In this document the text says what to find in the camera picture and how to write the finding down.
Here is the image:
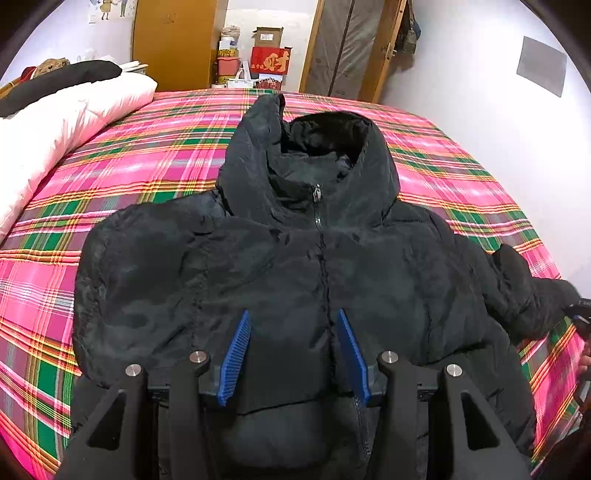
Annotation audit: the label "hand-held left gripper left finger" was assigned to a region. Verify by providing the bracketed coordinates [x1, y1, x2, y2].
[60, 309, 253, 480]

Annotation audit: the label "black hooded puffer jacket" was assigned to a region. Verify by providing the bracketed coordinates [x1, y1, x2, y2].
[69, 92, 583, 480]

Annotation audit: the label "grey wall panel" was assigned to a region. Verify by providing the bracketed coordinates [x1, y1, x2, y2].
[516, 36, 568, 98]

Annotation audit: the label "brown cardboard box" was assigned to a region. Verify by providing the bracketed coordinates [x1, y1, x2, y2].
[252, 27, 285, 49]

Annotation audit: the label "wooden wardrobe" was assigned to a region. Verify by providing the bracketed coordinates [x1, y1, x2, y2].
[132, 0, 230, 92]

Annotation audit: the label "pink plaid bed sheet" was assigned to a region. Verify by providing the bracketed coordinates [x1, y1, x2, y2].
[0, 88, 588, 480]

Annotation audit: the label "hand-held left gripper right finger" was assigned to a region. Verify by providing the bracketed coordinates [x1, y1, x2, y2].
[336, 308, 532, 480]

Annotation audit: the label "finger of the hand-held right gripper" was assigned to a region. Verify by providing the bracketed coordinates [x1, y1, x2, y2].
[565, 298, 591, 329]

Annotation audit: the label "red gift box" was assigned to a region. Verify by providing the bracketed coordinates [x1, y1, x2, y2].
[250, 46, 293, 76]

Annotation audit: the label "hanging bags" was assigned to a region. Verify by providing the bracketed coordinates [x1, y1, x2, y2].
[392, 0, 422, 71]

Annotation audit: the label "brown patterned cloth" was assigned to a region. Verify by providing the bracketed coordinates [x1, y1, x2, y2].
[34, 58, 71, 75]

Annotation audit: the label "wooden door with plastic cover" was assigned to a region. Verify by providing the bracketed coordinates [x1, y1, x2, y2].
[298, 0, 407, 103]

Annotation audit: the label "black garment on quilt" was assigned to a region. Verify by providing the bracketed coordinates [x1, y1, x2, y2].
[0, 60, 123, 119]

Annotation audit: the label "white quilt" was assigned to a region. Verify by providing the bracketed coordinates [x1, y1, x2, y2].
[0, 73, 158, 241]

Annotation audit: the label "wall poster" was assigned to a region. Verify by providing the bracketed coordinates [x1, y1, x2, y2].
[88, 0, 139, 22]

